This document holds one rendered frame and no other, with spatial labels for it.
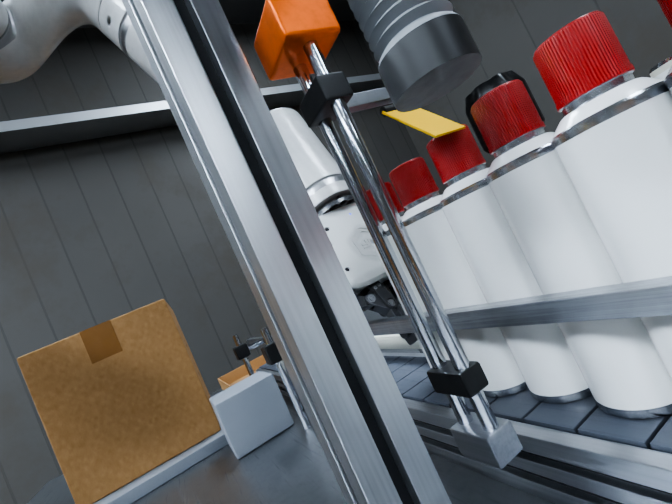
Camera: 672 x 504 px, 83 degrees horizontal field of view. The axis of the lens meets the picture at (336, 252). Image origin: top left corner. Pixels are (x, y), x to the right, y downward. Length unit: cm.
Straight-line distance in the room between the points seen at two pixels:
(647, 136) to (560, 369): 16
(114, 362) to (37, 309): 195
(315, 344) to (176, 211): 266
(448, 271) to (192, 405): 59
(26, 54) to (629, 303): 70
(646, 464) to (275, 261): 21
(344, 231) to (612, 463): 29
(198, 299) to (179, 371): 193
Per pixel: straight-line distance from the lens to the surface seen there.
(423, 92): 17
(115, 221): 281
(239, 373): 143
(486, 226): 28
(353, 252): 41
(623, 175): 22
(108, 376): 80
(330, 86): 26
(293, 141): 48
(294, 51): 28
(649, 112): 22
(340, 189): 44
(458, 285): 32
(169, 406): 80
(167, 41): 26
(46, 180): 294
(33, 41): 69
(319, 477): 48
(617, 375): 27
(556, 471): 30
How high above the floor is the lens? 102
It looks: 3 degrees up
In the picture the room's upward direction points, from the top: 25 degrees counter-clockwise
